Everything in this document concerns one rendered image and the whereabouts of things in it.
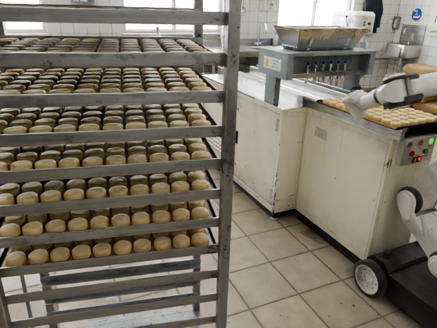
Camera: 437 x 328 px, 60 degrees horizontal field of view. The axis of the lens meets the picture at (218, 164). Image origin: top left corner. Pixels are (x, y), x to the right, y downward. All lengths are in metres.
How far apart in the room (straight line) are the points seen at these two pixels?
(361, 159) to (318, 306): 0.82
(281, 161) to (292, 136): 0.18
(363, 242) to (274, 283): 0.57
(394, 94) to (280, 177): 1.23
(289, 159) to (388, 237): 0.77
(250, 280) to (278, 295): 0.18
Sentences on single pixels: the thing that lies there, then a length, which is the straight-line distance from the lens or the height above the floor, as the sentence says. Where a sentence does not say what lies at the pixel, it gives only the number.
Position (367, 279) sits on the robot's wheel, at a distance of 2.31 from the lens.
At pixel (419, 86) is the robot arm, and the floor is 1.18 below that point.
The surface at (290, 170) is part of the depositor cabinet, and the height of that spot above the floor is 0.40.
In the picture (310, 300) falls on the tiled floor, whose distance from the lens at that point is 2.21.
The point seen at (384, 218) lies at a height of 0.37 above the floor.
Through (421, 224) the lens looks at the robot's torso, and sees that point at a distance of 2.25.
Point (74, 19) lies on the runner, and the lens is 0.92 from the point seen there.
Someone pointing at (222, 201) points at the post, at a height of 0.95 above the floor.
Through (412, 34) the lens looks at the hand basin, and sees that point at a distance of 7.46.
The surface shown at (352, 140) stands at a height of 0.75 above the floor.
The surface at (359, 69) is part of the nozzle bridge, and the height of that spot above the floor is 1.05.
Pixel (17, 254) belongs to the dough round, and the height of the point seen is 0.79.
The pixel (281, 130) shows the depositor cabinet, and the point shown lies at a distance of 2.50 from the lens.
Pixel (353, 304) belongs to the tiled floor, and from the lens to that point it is 2.26.
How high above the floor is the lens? 1.44
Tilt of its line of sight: 23 degrees down
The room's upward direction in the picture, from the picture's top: 2 degrees clockwise
